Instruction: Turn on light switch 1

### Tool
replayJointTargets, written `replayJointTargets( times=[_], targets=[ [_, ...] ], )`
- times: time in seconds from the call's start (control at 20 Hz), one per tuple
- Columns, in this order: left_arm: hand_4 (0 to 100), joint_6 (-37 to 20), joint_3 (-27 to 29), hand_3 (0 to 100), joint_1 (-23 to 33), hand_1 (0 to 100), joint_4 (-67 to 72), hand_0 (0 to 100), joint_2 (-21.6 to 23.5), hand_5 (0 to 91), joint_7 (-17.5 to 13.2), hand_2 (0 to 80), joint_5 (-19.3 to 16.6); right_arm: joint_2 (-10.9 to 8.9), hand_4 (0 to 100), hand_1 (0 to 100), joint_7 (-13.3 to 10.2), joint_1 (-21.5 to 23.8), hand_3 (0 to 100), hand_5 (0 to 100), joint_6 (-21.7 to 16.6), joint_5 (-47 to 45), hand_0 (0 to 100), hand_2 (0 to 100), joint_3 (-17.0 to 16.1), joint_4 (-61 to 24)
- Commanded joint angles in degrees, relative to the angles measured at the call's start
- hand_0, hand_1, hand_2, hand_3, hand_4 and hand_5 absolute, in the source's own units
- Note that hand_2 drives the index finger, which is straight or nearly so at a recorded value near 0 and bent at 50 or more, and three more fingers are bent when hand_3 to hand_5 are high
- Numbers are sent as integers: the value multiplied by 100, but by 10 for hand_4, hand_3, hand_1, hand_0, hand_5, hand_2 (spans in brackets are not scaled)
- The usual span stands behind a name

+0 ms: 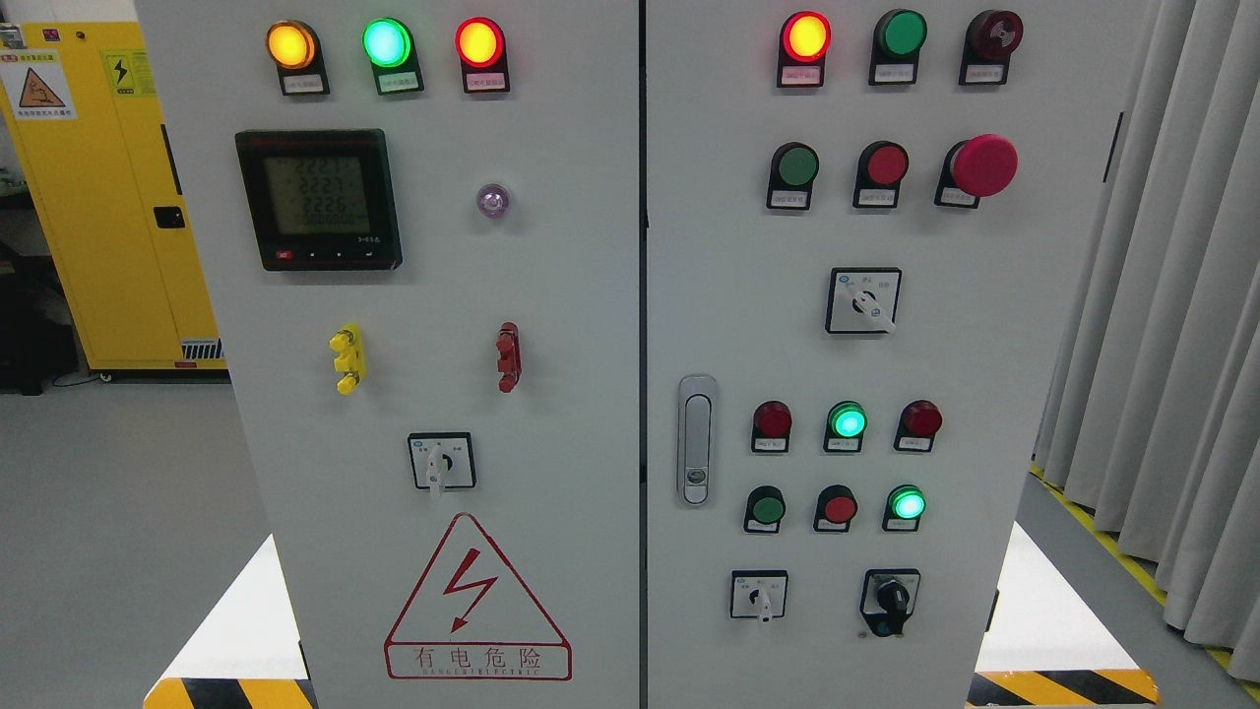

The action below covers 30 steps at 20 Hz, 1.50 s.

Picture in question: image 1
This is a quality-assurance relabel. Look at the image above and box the red push button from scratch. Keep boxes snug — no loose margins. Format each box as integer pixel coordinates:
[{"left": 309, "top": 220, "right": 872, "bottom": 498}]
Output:
[
  {"left": 851, "top": 140, "right": 910, "bottom": 208},
  {"left": 813, "top": 484, "right": 858, "bottom": 534}
]

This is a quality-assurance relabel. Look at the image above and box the small clear lamp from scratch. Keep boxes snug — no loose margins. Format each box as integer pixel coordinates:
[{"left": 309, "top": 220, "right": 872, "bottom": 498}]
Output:
[{"left": 476, "top": 183, "right": 510, "bottom": 220}]

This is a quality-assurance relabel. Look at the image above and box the white rotary switch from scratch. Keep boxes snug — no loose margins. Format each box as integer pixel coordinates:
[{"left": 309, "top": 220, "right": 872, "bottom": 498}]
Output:
[
  {"left": 824, "top": 268, "right": 902, "bottom": 335},
  {"left": 730, "top": 569, "right": 790, "bottom": 623}
]

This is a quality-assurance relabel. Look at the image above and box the red push button upper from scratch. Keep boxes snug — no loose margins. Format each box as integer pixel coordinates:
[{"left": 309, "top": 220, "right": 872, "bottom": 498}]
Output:
[{"left": 851, "top": 140, "right": 910, "bottom": 208}]

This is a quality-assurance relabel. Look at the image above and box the black selector key switch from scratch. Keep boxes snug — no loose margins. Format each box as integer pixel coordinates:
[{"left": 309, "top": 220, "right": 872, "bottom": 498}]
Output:
[{"left": 858, "top": 568, "right": 921, "bottom": 638}]

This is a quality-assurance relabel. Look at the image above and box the red electric danger sticker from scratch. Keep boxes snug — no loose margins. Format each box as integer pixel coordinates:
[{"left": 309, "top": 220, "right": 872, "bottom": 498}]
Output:
[{"left": 384, "top": 513, "right": 572, "bottom": 681}]

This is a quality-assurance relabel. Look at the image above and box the green lit indicator light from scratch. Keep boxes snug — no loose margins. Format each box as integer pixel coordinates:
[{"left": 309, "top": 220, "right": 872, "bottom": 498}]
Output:
[{"left": 362, "top": 16, "right": 425, "bottom": 96}]

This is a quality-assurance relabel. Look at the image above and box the black digital power meter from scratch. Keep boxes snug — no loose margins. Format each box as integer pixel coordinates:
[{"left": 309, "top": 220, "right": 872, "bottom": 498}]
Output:
[{"left": 234, "top": 127, "right": 404, "bottom": 271}]

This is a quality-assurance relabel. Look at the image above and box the yellow safety storage cabinet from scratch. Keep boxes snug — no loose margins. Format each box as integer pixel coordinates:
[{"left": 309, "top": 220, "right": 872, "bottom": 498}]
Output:
[{"left": 1, "top": 21, "right": 226, "bottom": 372}]

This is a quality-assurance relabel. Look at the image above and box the green push button upper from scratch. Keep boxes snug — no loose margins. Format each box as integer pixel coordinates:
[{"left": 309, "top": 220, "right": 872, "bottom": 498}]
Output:
[{"left": 765, "top": 141, "right": 819, "bottom": 212}]

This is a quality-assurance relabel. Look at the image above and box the dark red buzzer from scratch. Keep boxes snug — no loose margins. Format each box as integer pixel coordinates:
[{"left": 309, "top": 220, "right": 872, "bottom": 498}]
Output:
[{"left": 958, "top": 9, "right": 1024, "bottom": 87}]

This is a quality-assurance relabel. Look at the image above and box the red terminal connector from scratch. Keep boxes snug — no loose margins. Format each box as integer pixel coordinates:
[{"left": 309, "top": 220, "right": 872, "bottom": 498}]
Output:
[{"left": 495, "top": 320, "right": 523, "bottom": 392}]

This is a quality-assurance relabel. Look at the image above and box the yellow terminal connector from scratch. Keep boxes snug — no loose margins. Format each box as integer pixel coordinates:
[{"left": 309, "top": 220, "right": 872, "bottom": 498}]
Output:
[{"left": 329, "top": 322, "right": 365, "bottom": 395}]

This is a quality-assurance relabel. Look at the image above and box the red emergency stop button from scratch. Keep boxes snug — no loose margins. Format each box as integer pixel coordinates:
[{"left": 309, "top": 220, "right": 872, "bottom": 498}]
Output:
[{"left": 932, "top": 133, "right": 1021, "bottom": 208}]

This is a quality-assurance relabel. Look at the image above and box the red push button lower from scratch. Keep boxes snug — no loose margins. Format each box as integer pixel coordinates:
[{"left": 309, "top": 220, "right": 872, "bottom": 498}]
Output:
[{"left": 813, "top": 484, "right": 858, "bottom": 534}]

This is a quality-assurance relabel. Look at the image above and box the green lit indicator middle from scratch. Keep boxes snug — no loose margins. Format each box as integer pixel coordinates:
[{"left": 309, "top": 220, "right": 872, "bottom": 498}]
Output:
[{"left": 822, "top": 400, "right": 868, "bottom": 455}]

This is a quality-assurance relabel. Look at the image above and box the green unlit indicator top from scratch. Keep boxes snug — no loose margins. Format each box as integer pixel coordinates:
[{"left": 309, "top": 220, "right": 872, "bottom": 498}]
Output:
[{"left": 868, "top": 8, "right": 927, "bottom": 87}]

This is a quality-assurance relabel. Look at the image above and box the red lit indicator left door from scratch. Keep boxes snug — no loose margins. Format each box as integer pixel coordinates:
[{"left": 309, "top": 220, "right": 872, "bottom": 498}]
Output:
[{"left": 454, "top": 16, "right": 510, "bottom": 94}]

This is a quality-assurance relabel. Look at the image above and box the dark red indicator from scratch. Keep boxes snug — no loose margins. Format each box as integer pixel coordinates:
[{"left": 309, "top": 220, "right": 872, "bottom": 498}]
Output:
[
  {"left": 895, "top": 399, "right": 942, "bottom": 453},
  {"left": 750, "top": 400, "right": 793, "bottom": 455}
]

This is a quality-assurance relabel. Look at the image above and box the silver door lock handle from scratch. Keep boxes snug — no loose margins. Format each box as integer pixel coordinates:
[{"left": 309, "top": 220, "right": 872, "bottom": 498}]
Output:
[{"left": 677, "top": 373, "right": 719, "bottom": 504}]

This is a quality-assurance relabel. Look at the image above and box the green lit push button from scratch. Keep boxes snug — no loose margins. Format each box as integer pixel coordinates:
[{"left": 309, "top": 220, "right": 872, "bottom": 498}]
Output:
[{"left": 881, "top": 484, "right": 926, "bottom": 533}]

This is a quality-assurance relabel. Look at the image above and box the green push button lower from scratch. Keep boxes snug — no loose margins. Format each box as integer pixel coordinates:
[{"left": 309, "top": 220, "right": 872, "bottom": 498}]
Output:
[{"left": 742, "top": 485, "right": 785, "bottom": 535}]

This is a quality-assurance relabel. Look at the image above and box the dark red indicator right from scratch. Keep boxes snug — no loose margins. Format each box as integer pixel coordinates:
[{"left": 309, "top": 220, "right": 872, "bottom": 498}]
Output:
[{"left": 895, "top": 399, "right": 942, "bottom": 453}]

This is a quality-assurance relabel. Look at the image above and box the dark red indicator left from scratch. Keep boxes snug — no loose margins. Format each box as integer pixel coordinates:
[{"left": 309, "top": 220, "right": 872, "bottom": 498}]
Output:
[{"left": 750, "top": 400, "right": 793, "bottom": 455}]

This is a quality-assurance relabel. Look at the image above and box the red lit indicator right door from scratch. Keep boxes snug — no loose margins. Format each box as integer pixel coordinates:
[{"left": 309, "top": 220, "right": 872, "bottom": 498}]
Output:
[{"left": 776, "top": 10, "right": 832, "bottom": 89}]

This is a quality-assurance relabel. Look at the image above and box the white rotary switch upper right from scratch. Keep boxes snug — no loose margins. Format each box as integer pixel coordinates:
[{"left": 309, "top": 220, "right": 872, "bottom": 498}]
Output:
[{"left": 824, "top": 268, "right": 902, "bottom": 335}]

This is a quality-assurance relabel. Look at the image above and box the white rotary switch door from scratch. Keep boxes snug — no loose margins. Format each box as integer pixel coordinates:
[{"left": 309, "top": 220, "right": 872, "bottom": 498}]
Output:
[{"left": 407, "top": 432, "right": 478, "bottom": 499}]

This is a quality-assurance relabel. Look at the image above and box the red lit indicator door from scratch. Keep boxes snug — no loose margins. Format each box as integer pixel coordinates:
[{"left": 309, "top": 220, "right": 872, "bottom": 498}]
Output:
[
  {"left": 454, "top": 16, "right": 510, "bottom": 94},
  {"left": 776, "top": 10, "right": 832, "bottom": 89}
]

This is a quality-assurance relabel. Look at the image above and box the amber indicator light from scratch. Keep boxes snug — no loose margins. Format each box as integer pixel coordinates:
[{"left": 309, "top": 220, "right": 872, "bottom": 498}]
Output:
[{"left": 266, "top": 20, "right": 331, "bottom": 96}]

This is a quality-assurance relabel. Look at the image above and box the white rotary switch lower right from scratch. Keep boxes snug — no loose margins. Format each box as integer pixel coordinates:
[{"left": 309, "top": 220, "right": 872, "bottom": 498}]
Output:
[{"left": 730, "top": 569, "right": 790, "bottom": 623}]

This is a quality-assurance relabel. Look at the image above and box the grey curtain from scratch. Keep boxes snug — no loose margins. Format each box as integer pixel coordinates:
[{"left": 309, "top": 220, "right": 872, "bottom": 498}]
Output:
[{"left": 1034, "top": 1, "right": 1259, "bottom": 683}]

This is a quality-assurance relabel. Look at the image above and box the grey electrical control cabinet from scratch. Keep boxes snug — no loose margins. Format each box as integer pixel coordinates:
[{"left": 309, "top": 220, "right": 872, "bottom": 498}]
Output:
[{"left": 136, "top": 1, "right": 1158, "bottom": 708}]

